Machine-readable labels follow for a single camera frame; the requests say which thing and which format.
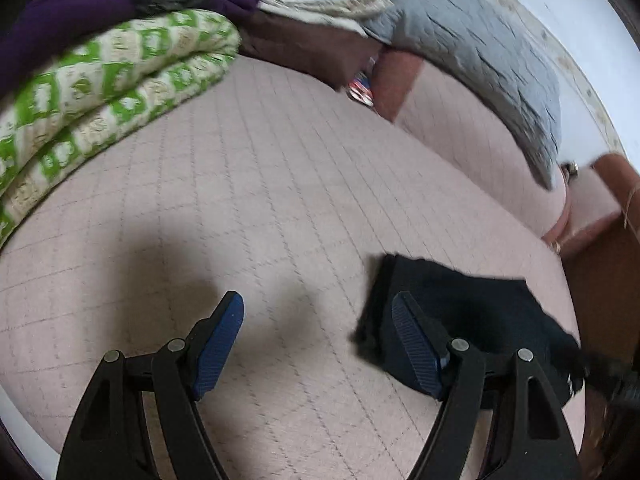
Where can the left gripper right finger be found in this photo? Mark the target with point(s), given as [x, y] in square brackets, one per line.
[528, 438]

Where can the maroon cloth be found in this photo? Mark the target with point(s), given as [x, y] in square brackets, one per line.
[330, 54]

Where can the black pants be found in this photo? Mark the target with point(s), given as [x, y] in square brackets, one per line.
[495, 315]

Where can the grey quilted pillow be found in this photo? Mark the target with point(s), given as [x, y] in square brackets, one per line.
[482, 48]

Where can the small dark object on bolster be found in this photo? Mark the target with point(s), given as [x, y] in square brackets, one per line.
[570, 170]

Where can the pink bolster with red ends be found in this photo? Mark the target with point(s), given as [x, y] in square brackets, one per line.
[452, 121]

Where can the purple cloth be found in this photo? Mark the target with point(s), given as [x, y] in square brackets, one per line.
[46, 28]

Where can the beige patterned cloth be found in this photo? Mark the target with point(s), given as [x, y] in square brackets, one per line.
[342, 14]

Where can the pink quilted mattress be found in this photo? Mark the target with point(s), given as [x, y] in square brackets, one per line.
[272, 185]

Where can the colourful small packet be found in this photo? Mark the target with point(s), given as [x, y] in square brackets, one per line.
[359, 88]

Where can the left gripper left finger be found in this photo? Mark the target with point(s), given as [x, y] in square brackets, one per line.
[108, 438]

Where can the pink red cushion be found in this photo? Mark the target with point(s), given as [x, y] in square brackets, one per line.
[601, 195]

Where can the brown wooden bed frame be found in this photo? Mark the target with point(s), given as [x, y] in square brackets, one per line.
[604, 285]

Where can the green white patterned blanket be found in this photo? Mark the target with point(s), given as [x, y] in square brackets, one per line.
[99, 91]

